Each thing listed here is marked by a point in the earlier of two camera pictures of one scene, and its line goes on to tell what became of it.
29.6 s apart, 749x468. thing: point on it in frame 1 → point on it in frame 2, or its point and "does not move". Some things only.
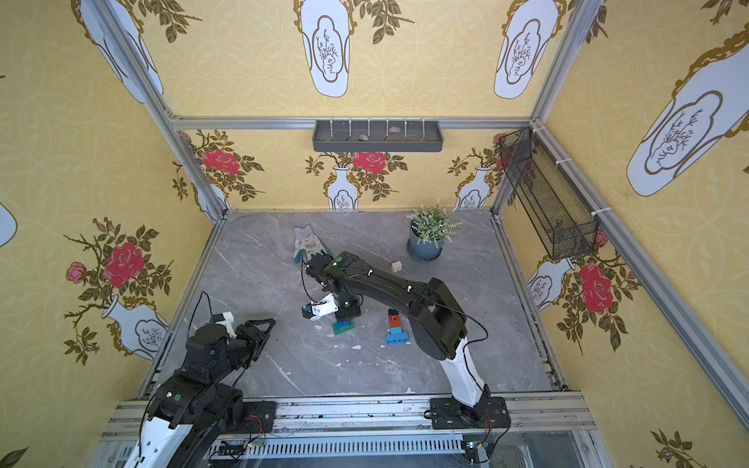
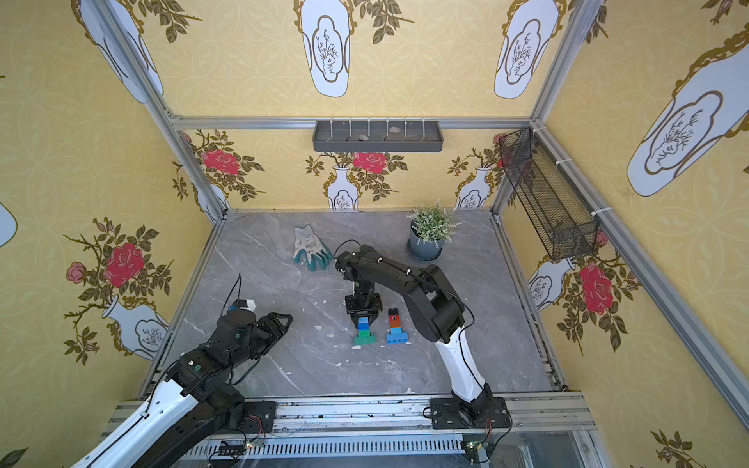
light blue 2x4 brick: x=397 y=338 does not move
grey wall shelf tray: x=377 y=136 does not move
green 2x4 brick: x=337 y=331 → x=363 y=340
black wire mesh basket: x=562 y=220 does not move
